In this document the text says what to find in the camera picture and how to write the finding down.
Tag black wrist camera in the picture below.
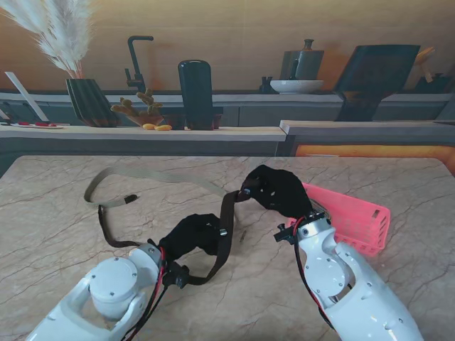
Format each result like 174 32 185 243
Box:
163 261 191 289
273 222 299 245

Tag beige woven belt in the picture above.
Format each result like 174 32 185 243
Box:
84 166 237 224

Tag black kitchen faucet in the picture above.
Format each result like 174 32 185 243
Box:
124 35 155 94

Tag white pampas grass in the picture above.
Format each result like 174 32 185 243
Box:
0 0 97 81

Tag grey back counter cabinets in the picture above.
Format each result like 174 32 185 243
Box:
0 90 455 127

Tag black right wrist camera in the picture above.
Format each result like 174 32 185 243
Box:
273 222 299 245

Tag grey pot with lid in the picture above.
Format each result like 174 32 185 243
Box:
280 38 325 81

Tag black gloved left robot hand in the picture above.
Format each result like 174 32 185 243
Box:
159 212 223 262

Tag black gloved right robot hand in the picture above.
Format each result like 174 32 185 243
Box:
240 164 314 218

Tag dark ribbed vase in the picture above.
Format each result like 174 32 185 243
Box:
65 77 120 128

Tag arm red black cables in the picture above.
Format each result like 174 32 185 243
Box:
293 217 335 330
120 247 170 341

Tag pink plastic storage basket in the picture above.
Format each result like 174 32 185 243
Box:
287 183 391 257

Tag wooden kitchen utensils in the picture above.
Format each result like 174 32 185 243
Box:
414 45 439 82

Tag tall black cylinder container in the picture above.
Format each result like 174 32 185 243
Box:
177 59 215 131

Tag dark brown belt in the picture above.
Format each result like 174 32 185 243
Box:
97 190 252 285

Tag dark utensil holder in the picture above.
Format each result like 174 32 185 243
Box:
415 72 455 94

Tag white speckled bowl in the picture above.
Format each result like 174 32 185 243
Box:
269 79 325 95

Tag plate with red food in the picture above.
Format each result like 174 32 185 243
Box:
9 121 67 129

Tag left arm red black cables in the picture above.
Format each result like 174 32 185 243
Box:
120 247 170 341

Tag raised counter orange glow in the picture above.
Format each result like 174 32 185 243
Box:
279 119 455 158

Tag white leaning board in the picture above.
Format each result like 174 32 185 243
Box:
4 70 50 122

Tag right arm red black cables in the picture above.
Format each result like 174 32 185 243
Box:
293 217 335 330

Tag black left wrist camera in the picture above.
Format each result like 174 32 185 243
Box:
163 261 191 289

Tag cactus plants in bowl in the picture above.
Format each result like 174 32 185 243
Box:
109 88 166 127

